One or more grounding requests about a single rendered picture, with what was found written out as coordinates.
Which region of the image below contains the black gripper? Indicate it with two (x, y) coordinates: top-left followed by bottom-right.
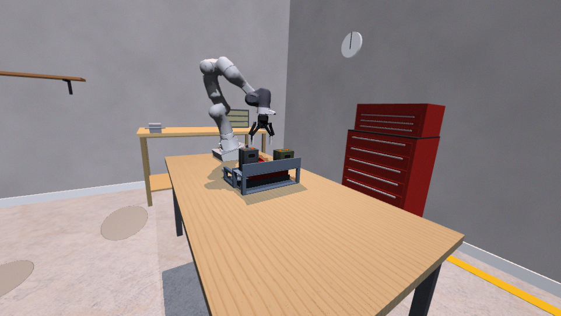
(248, 115), (275, 145)

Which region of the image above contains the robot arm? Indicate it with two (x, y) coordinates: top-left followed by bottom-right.
(199, 57), (276, 152)

